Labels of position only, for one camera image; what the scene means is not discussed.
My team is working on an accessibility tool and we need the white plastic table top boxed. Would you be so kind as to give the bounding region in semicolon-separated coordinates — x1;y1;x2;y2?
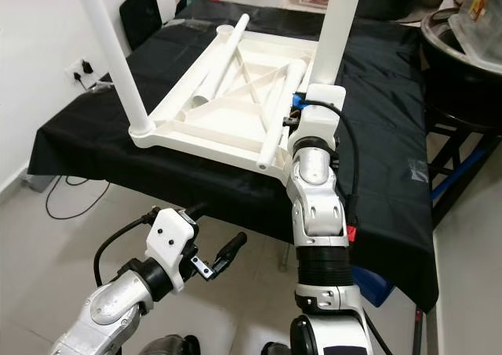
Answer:
129;24;342;185

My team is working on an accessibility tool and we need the metal support table leg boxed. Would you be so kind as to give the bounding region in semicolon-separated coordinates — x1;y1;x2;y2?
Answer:
278;241;291;273

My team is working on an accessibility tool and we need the robot left leg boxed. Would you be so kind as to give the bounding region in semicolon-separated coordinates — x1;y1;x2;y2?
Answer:
149;335;201;355

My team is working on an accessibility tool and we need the robot leg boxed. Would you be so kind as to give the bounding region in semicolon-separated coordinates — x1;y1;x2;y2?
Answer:
149;335;201;355
263;341;291;355

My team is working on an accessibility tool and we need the robot right leg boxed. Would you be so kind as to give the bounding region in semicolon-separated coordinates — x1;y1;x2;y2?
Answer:
263;341;291;355

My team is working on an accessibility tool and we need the black tablecloth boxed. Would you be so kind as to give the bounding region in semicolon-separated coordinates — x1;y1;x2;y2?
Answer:
27;0;440;313

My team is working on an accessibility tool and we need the clear tape piece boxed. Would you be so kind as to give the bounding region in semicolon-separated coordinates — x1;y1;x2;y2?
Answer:
408;159;431;182

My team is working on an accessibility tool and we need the blue box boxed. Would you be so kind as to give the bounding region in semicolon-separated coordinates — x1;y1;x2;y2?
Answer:
349;265;397;307

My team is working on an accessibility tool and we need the grey box with red label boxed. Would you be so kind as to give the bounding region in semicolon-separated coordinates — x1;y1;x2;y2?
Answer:
22;173;48;193

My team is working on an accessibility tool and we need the large black round basin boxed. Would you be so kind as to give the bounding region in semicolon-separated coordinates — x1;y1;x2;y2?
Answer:
420;9;502;132

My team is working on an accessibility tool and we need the black fabric bag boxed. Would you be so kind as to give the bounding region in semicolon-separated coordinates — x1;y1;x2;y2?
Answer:
119;0;162;52

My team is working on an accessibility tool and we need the black rod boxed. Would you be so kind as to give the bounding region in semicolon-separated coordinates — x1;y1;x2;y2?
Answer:
412;308;424;355

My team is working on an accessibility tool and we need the clear plastic storage box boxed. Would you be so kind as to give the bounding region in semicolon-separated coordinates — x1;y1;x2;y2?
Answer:
451;0;502;62

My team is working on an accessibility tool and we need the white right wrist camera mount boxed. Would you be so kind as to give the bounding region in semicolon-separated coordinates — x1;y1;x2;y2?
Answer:
296;85;347;144

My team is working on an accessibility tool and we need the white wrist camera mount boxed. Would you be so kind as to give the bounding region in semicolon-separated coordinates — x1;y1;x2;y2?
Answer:
296;85;347;144
145;208;199;293

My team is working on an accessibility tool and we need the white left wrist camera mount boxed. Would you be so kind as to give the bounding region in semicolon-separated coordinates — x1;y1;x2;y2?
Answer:
145;208;199;293

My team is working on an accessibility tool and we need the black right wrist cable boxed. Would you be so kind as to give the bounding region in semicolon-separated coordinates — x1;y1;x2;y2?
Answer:
294;92;362;242

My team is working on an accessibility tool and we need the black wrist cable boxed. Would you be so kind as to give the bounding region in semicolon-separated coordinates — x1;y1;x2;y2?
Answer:
294;92;362;242
94;210;162;289

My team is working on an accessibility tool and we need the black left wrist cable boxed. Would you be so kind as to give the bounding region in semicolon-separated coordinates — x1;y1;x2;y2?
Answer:
94;210;162;289

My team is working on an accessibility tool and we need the black floor cable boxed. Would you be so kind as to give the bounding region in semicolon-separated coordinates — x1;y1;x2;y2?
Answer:
45;175;111;221

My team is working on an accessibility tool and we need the white wall socket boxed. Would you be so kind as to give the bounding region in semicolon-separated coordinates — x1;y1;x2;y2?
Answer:
67;57;96;83

